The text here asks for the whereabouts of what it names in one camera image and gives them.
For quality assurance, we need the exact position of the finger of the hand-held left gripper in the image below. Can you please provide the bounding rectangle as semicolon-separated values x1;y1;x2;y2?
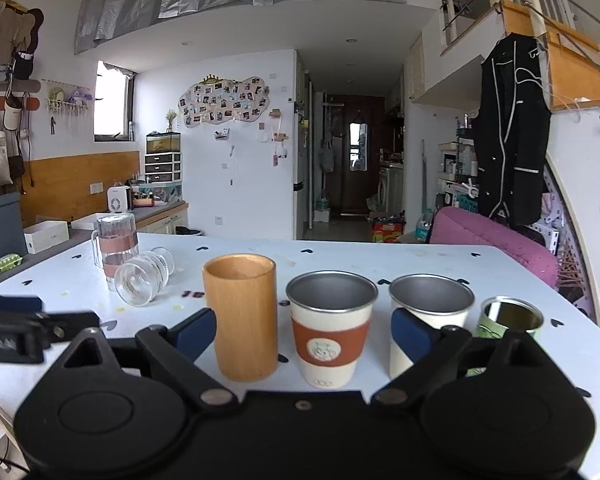
30;311;101;349
0;294;44;315

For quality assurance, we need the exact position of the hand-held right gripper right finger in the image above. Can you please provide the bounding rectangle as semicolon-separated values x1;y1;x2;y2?
370;307;556;407

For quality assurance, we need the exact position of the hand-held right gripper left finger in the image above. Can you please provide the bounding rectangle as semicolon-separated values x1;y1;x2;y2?
55;307;239;409

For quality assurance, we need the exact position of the clear glass cup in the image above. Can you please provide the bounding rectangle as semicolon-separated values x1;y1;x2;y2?
114;247;176;307

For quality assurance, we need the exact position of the white steel cup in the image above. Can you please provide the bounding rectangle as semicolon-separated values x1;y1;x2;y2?
388;274;476;379

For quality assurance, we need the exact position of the wooden cup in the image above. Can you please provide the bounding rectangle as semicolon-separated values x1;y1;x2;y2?
202;254;280;382

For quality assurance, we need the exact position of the steel cup with orange sleeve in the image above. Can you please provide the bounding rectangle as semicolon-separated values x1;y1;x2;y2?
285;270;380;390

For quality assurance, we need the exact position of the green tin cup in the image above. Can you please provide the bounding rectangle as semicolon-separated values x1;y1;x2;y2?
467;296;545;379

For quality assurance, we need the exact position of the grey blue storage box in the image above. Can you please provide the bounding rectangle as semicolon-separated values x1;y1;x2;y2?
0;192;24;282

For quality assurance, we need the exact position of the white cardboard box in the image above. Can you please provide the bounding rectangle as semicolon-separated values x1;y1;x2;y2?
23;220;71;254

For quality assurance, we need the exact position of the glass mug with pink band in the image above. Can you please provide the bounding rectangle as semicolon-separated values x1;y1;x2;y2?
90;212;140;291

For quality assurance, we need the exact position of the orange cardboard box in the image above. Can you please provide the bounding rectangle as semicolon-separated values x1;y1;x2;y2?
371;215;407;245

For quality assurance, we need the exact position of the pink chair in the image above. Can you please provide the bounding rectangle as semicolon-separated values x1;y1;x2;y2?
426;206;561;289

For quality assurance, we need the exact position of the white humidifier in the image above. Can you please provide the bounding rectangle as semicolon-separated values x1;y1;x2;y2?
106;186;131;213

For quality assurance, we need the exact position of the washing machine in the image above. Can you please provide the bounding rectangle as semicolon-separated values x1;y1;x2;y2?
377;165;406;216

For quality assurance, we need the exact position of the black drawer unit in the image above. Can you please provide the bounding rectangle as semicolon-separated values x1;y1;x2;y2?
144;151;184;185

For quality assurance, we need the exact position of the metal storage shelf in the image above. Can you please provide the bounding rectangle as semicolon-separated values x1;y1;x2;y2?
437;125;482;212

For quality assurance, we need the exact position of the dark wooden door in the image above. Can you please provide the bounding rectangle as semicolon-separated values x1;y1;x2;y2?
324;93;386;216

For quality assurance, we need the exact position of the glass fish tank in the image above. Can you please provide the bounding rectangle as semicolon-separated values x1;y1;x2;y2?
145;131;182;155

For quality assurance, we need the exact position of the white refrigerator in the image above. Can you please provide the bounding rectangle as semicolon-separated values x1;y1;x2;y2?
293;72;312;241

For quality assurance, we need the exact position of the window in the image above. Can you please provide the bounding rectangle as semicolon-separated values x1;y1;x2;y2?
93;60;136;142

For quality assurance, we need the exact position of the black jacket with white trim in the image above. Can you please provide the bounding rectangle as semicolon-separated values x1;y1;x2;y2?
474;32;554;226

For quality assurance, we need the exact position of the cloud-shaped photo board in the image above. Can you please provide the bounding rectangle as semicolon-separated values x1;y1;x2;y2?
177;74;271;129

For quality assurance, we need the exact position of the stair railing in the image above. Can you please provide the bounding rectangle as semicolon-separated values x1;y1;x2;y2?
437;0;600;81

